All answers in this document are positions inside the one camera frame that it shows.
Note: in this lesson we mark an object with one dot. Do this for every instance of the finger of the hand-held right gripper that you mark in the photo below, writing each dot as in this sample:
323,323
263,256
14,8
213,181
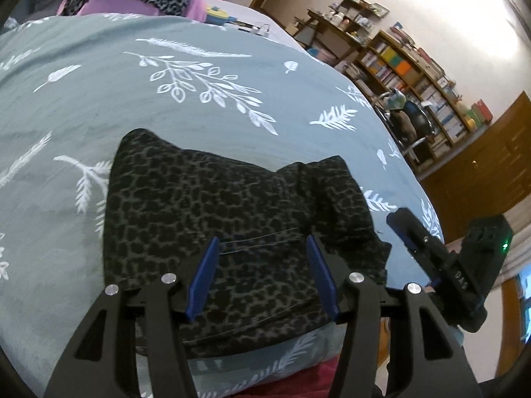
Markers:
419,234

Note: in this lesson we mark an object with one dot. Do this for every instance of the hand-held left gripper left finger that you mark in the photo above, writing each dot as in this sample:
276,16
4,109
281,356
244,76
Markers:
203,277

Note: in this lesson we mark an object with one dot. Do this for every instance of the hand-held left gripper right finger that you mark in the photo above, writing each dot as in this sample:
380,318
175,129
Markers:
323,277

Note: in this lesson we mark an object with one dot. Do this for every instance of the black leopard print pants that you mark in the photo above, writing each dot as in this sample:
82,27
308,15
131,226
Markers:
249,215

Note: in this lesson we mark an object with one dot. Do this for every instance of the brown wooden cabinet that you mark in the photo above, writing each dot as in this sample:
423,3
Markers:
477,174

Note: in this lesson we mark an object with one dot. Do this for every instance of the person's red clothing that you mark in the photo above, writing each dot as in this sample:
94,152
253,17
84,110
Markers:
298,381

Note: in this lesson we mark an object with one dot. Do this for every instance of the brown plush item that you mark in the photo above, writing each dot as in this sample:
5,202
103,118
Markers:
404,124

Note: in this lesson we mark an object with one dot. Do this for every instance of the black chair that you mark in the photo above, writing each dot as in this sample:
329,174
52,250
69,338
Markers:
419,116

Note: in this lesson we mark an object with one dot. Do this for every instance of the yellow green box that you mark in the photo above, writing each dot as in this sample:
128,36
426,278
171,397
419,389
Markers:
471,123

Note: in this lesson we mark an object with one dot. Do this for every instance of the green blue bag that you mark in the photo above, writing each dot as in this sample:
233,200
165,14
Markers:
395,99

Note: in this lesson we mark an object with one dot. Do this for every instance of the red box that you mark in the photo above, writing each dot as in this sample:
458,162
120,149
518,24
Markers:
483,110

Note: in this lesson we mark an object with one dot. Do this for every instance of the wooden bookshelf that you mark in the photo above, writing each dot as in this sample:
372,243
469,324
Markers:
415,74

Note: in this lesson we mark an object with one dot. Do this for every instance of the stack of books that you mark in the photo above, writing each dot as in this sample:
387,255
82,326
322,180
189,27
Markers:
415,45

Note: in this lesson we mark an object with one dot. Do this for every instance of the grey leaf print blanket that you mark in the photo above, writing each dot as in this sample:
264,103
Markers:
103,91

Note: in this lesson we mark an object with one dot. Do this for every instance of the small wooden desktop shelf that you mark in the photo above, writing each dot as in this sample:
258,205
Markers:
356,12

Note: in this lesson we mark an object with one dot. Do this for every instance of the wooden desk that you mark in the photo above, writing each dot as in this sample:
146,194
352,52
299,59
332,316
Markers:
315,16

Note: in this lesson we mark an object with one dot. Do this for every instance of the yellow blue round container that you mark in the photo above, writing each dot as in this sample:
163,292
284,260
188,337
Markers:
218,14

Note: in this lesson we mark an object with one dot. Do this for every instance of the lavender bed sheet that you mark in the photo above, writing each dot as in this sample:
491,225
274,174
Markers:
253,12

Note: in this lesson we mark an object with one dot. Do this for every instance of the pink cloth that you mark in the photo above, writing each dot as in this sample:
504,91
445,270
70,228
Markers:
116,4

